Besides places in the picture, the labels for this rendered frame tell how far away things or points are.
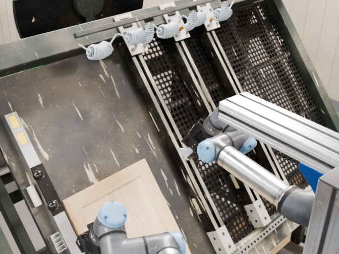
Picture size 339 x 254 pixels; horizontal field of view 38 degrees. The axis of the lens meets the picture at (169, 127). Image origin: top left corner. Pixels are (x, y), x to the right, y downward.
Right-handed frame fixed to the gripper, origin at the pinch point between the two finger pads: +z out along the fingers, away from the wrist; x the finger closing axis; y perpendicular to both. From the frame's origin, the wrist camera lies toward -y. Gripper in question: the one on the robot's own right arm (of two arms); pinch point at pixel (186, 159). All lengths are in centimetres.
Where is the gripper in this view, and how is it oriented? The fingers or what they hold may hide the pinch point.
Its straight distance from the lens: 196.2
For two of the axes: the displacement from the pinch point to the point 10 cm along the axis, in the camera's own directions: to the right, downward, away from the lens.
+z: -4.9, 5.4, 6.8
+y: -7.8, -6.3, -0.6
